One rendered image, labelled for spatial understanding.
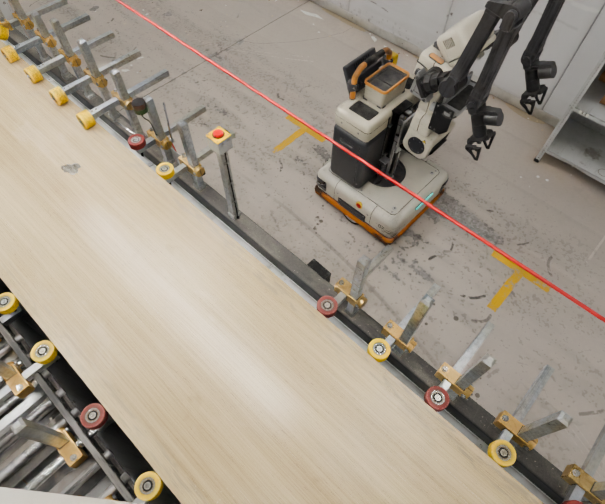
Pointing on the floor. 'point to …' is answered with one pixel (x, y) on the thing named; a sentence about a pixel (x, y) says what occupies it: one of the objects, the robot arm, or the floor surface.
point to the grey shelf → (602, 123)
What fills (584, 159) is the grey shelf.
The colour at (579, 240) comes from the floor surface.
